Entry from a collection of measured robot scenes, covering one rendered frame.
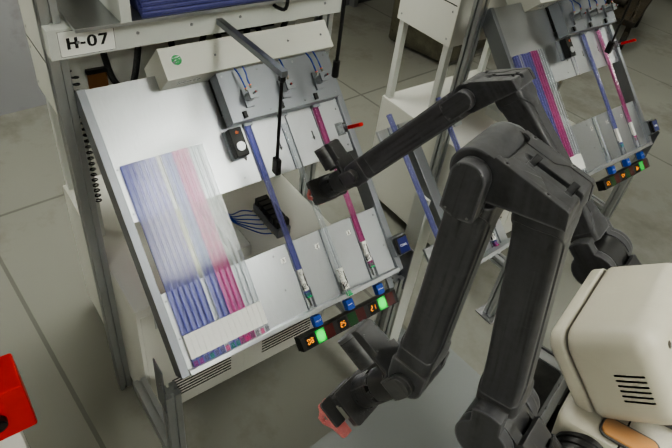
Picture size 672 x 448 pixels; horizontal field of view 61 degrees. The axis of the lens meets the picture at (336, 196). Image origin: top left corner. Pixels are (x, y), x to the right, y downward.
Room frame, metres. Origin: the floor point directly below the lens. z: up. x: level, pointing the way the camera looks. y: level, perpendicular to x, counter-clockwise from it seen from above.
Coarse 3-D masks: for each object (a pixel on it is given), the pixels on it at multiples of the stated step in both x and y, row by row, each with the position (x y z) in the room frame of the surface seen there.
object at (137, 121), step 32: (96, 96) 1.14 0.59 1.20; (128, 96) 1.17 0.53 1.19; (160, 96) 1.21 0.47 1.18; (192, 96) 1.26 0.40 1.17; (128, 128) 1.12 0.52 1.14; (160, 128) 1.16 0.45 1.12; (192, 128) 1.20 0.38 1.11; (224, 128) 1.24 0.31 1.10; (256, 128) 1.29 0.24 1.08; (128, 160) 1.06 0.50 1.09; (224, 160) 1.18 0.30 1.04; (256, 160) 1.22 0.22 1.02; (288, 160) 1.27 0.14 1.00; (128, 192) 1.01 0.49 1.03; (224, 192) 1.12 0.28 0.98
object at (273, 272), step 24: (360, 216) 1.26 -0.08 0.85; (312, 240) 1.14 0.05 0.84; (336, 240) 1.17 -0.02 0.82; (384, 240) 1.25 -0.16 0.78; (264, 264) 1.03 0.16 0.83; (288, 264) 1.06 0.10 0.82; (312, 264) 1.09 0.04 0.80; (360, 264) 1.16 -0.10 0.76; (384, 264) 1.19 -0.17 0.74; (264, 288) 0.98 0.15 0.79; (288, 288) 1.01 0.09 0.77; (312, 288) 1.04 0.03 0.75; (336, 288) 1.07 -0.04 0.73; (168, 312) 0.84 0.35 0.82; (264, 312) 0.94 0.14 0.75; (288, 312) 0.97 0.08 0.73
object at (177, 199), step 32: (160, 160) 1.09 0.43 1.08; (192, 160) 1.13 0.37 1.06; (160, 192) 1.03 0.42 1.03; (192, 192) 1.07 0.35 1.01; (160, 224) 0.98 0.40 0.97; (192, 224) 1.01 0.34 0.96; (224, 224) 1.05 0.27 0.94; (160, 256) 0.92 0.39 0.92; (192, 256) 0.95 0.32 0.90; (224, 256) 0.99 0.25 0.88; (192, 288) 0.90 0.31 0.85; (224, 288) 0.93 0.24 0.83; (192, 320) 0.84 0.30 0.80; (224, 320) 0.88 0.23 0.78; (256, 320) 0.91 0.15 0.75; (192, 352) 0.79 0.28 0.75; (224, 352) 0.82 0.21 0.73
